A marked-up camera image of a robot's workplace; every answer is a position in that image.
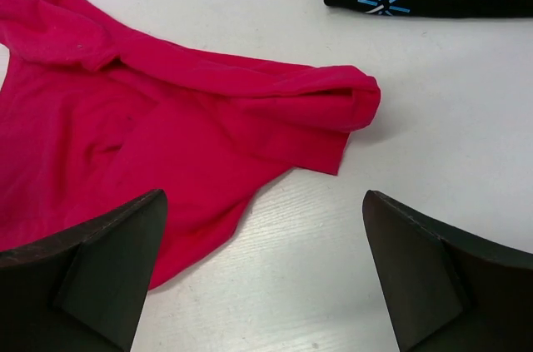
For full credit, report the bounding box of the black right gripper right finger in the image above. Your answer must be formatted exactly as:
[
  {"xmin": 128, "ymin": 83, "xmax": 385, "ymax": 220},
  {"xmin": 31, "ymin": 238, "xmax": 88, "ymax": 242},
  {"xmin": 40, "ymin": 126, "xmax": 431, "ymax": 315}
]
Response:
[{"xmin": 362, "ymin": 191, "xmax": 532, "ymax": 351}]

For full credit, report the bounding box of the crimson red t-shirt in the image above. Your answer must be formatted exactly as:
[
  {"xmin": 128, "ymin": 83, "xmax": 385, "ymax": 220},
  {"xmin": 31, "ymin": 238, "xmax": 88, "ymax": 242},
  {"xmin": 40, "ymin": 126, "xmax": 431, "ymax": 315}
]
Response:
[{"xmin": 1, "ymin": 0, "xmax": 381, "ymax": 287}]

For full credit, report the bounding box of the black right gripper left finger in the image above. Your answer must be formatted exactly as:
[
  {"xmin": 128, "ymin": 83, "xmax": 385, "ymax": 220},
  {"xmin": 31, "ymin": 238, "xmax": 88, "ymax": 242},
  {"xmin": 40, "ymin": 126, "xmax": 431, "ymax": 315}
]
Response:
[{"xmin": 1, "ymin": 190, "xmax": 167, "ymax": 351}]

